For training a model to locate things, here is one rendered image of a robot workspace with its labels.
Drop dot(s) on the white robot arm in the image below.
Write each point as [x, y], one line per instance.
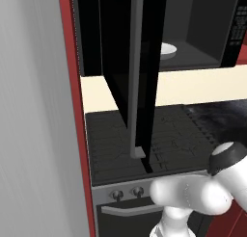
[193, 192]

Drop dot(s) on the black microwave door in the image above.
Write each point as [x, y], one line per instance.
[151, 70]

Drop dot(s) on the black microwave oven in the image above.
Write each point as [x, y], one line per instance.
[205, 25]

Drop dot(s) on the black stove with oven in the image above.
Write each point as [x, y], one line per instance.
[112, 144]

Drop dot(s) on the red cabinet panel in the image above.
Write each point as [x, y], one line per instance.
[75, 102]

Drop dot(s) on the white plate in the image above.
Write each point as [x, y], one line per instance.
[168, 50]

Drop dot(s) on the grey stove knob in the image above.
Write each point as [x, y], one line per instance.
[116, 194]
[137, 192]

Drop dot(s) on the grey fridge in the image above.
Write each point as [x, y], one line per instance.
[35, 118]

